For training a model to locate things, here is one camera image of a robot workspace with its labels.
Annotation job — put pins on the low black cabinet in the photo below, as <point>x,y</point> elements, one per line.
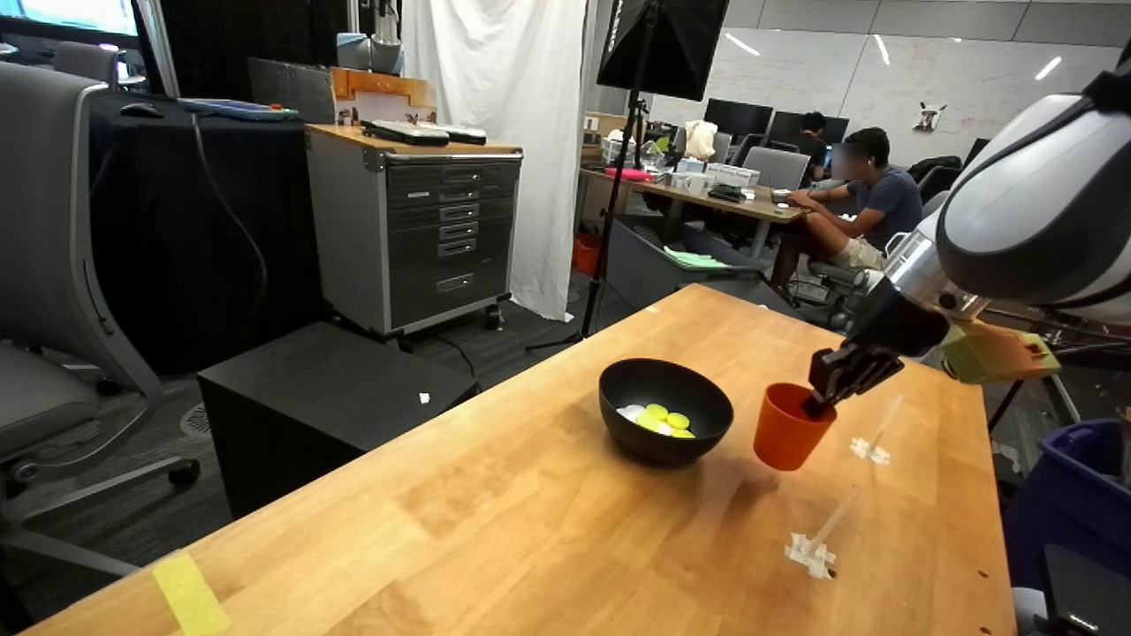
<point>318,390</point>

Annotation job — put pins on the grey metal drawer cabinet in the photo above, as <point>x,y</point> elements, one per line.
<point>413,234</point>

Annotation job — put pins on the yellow toy pieces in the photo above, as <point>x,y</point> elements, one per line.
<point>669,423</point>

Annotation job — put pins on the blue plastic bin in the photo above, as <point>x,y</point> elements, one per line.
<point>1078,494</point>

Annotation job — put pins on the white curtain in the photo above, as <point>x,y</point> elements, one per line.
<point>506,116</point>

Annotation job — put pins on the black background office chair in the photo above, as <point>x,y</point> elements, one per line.
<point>933,169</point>

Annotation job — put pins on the white toy piece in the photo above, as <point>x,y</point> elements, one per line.
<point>632,412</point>

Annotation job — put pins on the orange bucket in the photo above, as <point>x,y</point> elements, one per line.
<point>589,254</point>

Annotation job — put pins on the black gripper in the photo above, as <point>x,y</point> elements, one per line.
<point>894,320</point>

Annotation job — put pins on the orange plastic cup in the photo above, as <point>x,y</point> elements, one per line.
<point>792,430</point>

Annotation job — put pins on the dark-haired background person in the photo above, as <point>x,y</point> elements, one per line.
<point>813,131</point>

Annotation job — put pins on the brown wooden box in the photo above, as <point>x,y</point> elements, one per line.
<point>383,93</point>

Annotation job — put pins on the small white wall figurine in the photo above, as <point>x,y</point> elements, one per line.
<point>930,114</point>

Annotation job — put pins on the black keyboard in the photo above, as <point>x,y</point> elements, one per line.
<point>403,127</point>

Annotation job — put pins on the black backdrop panel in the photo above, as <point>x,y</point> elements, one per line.
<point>235,39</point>

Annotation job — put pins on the black light stand pole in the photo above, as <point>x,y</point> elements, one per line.
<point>612,214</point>

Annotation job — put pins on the black background monitor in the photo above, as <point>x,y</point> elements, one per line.
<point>792,127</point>
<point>735,122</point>

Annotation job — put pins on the wooden background desk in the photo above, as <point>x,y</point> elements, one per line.
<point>719,202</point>

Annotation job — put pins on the grey office chair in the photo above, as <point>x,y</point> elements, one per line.
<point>47,234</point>

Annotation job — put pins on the bright computer screen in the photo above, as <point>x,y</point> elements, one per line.
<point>71,14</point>

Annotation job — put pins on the black softbox light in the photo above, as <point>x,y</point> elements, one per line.
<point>666,39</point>

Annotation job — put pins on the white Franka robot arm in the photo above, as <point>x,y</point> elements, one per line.
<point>1038,199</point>

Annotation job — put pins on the seated person dark shirt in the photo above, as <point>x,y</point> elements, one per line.
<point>879,199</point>

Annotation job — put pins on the black box under desk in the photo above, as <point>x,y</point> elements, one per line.
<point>660,265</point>

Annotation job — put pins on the yellow tape strip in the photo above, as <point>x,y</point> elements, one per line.
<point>189,596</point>

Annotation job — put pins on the black bowl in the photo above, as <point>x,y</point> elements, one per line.
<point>639,446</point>

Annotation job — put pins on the white taped clear stick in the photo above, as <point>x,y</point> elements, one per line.
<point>810,553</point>
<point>871,449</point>

